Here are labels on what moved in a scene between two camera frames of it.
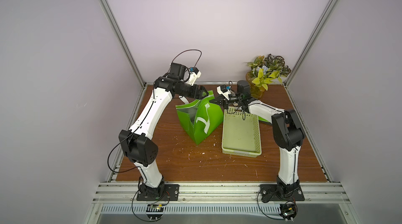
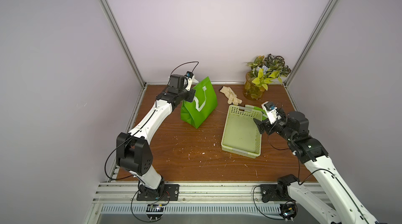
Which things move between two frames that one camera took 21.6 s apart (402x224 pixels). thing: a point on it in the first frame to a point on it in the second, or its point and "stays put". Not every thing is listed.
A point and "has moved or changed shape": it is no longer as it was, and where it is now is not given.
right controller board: [288, 210] stays put
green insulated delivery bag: [200, 118] has moved or changed shape
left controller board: [154, 212] stays put
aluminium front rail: [126, 193] stays put
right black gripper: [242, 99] to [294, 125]
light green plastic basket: [241, 134] stays put
